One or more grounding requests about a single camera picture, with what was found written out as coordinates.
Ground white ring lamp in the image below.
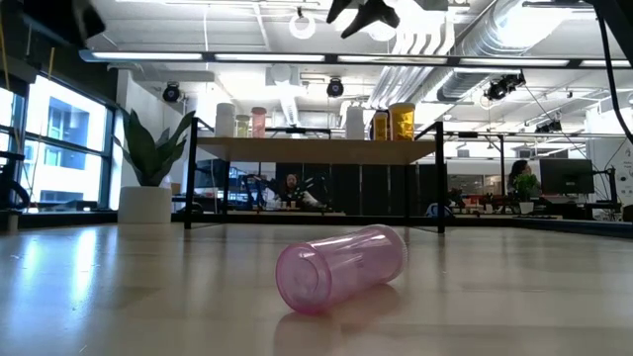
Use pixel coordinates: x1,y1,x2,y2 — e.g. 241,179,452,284
288,12,317,42

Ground black aluminium rig frame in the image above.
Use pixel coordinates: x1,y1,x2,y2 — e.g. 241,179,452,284
0,47,633,239

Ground silver ventilation duct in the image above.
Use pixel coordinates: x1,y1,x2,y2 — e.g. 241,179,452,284
436,0,550,104

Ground dark room divider panels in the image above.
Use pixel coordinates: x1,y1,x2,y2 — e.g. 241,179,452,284
274,162,449,218

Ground black ceiling spotlight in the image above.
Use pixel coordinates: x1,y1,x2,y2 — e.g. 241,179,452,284
483,72,527,102
161,81,182,104
325,76,346,99
534,118,563,134

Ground large orange bottle white cap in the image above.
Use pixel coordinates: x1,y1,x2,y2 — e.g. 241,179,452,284
388,102,416,142

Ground small orange bottle white cap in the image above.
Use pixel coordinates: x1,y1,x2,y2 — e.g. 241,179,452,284
370,110,391,141

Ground black computer monitor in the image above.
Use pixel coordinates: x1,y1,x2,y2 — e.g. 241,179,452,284
538,157,596,196

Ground small green potted plant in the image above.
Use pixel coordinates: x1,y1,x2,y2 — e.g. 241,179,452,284
511,172,543,215

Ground small pink bottle white cap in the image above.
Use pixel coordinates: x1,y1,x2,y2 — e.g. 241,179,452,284
250,106,269,139

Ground opaque white bottle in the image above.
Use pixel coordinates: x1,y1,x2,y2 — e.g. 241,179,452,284
214,102,237,139

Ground large office window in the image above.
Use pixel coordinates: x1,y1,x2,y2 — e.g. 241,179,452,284
0,73,118,214

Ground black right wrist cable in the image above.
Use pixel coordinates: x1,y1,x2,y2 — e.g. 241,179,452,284
594,14,633,145

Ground pink translucent pill bottle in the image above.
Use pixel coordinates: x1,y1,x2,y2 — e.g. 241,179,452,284
274,223,409,316

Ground potted snake plant white pot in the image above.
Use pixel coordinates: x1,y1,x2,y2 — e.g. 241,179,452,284
112,107,197,224

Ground wooden shelf black metal frame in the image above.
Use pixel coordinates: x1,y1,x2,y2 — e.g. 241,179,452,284
183,116,448,235

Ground person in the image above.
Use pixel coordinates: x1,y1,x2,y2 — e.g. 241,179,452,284
266,172,322,212
506,158,543,199

